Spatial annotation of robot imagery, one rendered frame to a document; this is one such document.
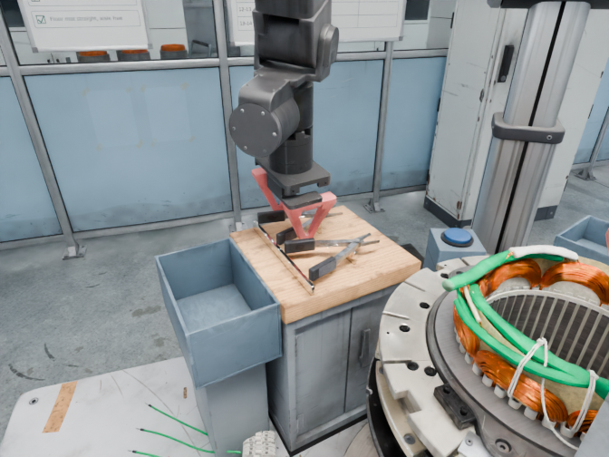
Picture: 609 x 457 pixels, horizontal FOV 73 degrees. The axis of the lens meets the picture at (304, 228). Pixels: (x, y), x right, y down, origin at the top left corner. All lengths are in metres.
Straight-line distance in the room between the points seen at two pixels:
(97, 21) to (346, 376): 2.10
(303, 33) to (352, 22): 2.15
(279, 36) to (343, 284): 0.29
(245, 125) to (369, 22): 2.24
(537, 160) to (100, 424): 0.84
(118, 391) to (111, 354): 1.25
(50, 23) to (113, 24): 0.27
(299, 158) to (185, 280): 0.24
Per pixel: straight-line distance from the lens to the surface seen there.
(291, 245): 0.53
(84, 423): 0.80
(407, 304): 0.44
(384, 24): 2.69
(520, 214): 0.86
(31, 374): 2.14
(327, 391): 0.63
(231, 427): 0.63
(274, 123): 0.42
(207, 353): 0.48
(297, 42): 0.46
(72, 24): 2.42
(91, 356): 2.09
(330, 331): 0.55
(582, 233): 0.80
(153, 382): 0.81
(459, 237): 0.68
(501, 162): 0.82
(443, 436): 0.34
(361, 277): 0.52
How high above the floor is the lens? 1.37
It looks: 30 degrees down
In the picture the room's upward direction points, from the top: straight up
